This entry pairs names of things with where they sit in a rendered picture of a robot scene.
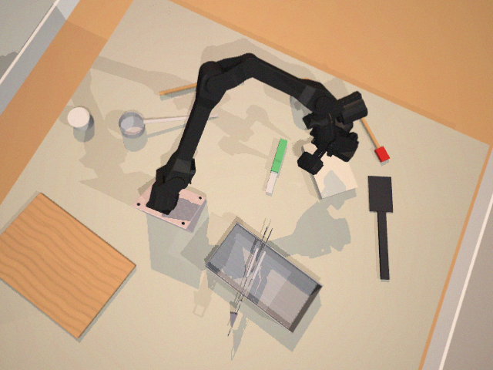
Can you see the grey cylinder with orange lid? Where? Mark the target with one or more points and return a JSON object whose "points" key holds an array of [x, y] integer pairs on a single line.
{"points": [[296, 104]]}

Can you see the black spatula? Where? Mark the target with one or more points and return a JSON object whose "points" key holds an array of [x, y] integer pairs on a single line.
{"points": [[380, 200]]}

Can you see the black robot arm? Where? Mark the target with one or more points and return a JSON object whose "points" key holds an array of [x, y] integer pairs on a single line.
{"points": [[214, 79]]}

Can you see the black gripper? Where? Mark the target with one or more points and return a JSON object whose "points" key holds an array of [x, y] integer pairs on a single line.
{"points": [[313, 163]]}

